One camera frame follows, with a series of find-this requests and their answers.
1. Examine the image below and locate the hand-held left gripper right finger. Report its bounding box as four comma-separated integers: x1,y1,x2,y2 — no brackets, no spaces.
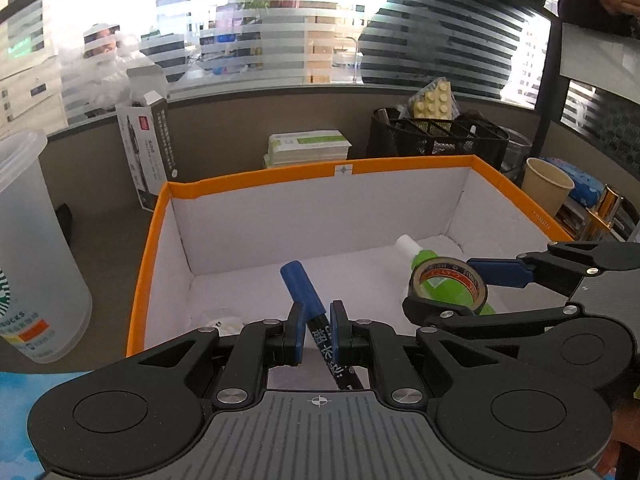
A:
329,300,506,408

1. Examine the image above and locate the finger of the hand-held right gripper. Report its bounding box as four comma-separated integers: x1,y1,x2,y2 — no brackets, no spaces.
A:
402,297,583,356
467,242,640,297

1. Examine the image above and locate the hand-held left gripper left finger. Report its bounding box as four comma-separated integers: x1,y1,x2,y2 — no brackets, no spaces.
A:
137,302,307,409

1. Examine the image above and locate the brown tape roll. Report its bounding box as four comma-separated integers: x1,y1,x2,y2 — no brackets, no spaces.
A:
408,257,488,317

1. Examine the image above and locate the blue capped marker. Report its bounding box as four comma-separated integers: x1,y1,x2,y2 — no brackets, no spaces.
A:
280,260,358,392

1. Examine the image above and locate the clear plastic lid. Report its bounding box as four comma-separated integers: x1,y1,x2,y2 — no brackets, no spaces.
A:
197,309,247,337

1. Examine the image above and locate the green white glue bottle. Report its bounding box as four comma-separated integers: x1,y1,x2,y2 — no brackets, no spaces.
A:
396,235,497,316

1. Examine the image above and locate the orange cardboard box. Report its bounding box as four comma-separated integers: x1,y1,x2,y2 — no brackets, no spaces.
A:
126,155,576,358

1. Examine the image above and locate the person's right hand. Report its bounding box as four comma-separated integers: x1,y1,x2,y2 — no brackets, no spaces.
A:
597,394,640,480

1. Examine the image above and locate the brown paper cup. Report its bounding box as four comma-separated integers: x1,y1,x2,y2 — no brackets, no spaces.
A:
520,157,576,217

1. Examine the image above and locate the gold perfume bottle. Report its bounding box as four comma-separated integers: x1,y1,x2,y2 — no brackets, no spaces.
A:
582,184,626,241

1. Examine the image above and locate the blue tissue pack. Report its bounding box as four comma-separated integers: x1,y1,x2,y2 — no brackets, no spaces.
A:
542,156,607,211

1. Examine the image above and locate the black mesh desk organizer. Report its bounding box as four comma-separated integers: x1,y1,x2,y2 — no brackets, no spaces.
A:
367,107,511,171

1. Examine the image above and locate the yellow pill blister pack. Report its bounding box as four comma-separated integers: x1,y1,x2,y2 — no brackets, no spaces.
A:
412,77,458,121

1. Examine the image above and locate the stack of green-white boxes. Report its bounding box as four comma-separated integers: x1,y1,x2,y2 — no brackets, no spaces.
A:
263,132,352,169

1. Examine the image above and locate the white paper sheet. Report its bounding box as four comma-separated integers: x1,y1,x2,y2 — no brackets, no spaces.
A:
560,22,640,97

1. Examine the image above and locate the black white pen box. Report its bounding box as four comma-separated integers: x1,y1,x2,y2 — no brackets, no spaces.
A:
116,94,177,212

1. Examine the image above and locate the translucent cup with green logo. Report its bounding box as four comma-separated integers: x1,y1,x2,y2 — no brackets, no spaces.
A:
0,130,94,364

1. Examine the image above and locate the printed desk mat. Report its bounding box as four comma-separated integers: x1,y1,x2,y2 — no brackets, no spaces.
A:
0,371,93,480

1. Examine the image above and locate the striped glass partition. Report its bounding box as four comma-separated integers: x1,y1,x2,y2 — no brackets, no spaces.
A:
0,0,556,136

